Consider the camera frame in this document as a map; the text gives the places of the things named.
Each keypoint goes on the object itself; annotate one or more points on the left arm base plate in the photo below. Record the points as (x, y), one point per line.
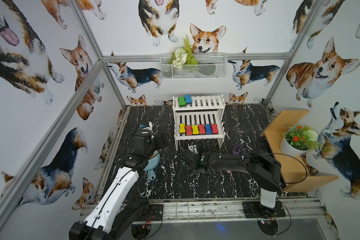
(140, 213)

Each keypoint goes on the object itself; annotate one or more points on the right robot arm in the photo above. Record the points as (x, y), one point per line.
(262, 167)

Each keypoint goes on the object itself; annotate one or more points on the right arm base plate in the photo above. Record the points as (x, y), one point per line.
(254, 209)

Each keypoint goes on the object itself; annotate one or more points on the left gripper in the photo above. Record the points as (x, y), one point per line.
(158, 141)

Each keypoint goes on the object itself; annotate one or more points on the purple toy rake pink handle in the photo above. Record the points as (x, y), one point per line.
(238, 150)

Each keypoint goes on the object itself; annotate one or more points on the red eraser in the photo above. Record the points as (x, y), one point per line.
(202, 130)
(214, 128)
(189, 131)

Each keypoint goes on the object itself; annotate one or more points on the green eraser top far left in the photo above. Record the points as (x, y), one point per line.
(182, 101)

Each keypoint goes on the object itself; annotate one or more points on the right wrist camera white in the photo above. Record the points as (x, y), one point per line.
(193, 149)

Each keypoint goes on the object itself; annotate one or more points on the white wire wall basket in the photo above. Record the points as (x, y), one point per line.
(209, 66)

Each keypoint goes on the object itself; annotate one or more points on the green fern white flowers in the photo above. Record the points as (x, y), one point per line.
(183, 56)

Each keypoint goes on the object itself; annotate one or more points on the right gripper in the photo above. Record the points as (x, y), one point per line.
(190, 157)

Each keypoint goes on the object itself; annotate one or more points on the yellow eraser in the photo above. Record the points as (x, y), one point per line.
(182, 129)
(195, 130)

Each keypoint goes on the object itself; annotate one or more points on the red eraser bottom far right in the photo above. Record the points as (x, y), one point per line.
(214, 128)

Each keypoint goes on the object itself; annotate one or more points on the white wooden two-tier shelf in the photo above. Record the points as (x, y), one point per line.
(204, 110)

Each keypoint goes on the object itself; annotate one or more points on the blue eraser bottom shelf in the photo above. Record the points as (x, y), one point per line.
(208, 129)

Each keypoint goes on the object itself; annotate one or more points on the potted plant red flowers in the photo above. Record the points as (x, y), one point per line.
(299, 140)

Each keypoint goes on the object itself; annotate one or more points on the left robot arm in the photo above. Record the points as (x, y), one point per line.
(111, 218)

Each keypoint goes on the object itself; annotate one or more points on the wooden corner shelf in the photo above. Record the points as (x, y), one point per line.
(294, 171)

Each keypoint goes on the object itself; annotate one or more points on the yellow eraser bottom far left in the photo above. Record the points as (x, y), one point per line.
(182, 129)

